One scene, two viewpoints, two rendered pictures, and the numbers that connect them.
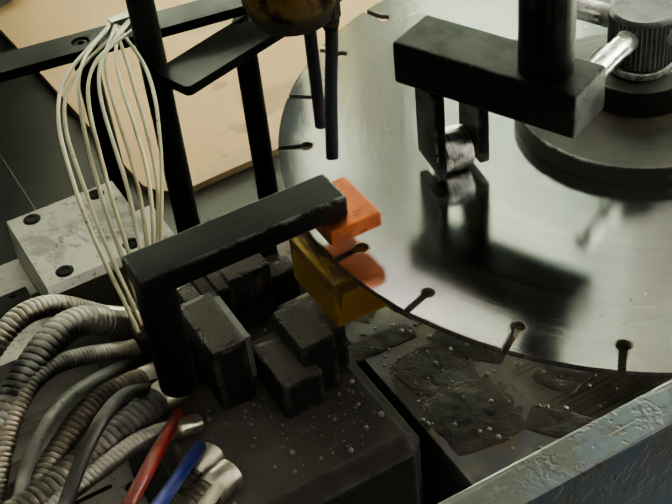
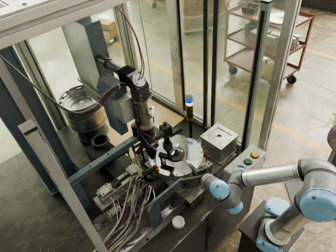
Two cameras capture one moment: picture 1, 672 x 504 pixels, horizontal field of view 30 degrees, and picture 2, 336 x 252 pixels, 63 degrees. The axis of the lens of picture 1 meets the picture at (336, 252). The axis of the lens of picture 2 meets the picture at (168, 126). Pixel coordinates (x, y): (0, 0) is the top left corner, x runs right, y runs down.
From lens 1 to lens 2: 109 cm
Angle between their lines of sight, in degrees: 10
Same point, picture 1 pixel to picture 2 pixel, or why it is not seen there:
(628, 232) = (176, 165)
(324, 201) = (155, 167)
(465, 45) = (163, 154)
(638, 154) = (176, 159)
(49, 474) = (139, 189)
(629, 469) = (177, 183)
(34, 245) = (129, 170)
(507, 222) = (167, 165)
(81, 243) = (132, 169)
